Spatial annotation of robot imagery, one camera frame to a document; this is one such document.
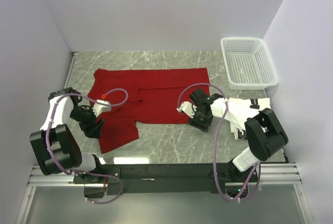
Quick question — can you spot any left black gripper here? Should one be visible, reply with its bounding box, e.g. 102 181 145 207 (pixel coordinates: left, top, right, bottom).
70 105 105 139

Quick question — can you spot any red t-shirt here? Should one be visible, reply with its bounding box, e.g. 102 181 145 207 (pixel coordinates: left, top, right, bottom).
88 68 210 154

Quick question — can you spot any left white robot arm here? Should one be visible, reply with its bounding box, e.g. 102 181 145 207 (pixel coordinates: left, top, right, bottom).
29 87 104 183

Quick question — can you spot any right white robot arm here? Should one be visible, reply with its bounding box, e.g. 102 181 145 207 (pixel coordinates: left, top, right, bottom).
177 88 288 182

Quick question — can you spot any white printed folded t-shirt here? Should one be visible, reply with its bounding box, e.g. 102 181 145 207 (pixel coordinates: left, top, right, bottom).
226 98 271 140

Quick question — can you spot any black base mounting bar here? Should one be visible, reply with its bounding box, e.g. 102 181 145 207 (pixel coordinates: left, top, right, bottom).
72 163 261 201

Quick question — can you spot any white perforated plastic basket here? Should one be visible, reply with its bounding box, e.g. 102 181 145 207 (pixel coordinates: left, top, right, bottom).
221 37 278 90

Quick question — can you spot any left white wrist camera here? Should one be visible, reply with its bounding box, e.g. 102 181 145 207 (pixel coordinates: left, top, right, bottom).
92 99 112 117

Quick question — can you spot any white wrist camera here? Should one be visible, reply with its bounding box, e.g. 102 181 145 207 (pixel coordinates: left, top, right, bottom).
92 99 112 117
176 101 195 118

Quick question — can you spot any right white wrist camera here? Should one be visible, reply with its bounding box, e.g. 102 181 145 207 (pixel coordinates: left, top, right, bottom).
176 101 195 118

